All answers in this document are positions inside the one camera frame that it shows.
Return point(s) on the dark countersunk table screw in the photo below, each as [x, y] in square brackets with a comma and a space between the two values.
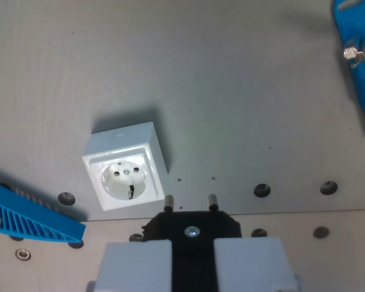
[258, 233]

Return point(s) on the dark countersunk plate screw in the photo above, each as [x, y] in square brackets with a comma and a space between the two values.
[66, 198]
[262, 190]
[328, 187]

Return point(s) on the silver hex socket screw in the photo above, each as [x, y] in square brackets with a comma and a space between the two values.
[22, 254]

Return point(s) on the blue ribbed plastic wedge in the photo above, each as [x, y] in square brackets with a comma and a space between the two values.
[33, 222]

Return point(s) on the silver knurled thumb screw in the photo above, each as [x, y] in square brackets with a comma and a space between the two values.
[356, 54]

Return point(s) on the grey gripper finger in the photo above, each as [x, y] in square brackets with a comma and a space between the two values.
[137, 267]
[249, 264]

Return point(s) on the white wall socket box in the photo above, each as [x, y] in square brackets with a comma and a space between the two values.
[121, 179]

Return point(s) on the black two-pin power plug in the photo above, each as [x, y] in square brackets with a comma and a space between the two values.
[194, 243]

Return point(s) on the grey metal base plate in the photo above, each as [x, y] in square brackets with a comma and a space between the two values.
[200, 91]

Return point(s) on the blue plastic fixture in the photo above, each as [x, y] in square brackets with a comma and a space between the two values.
[357, 24]

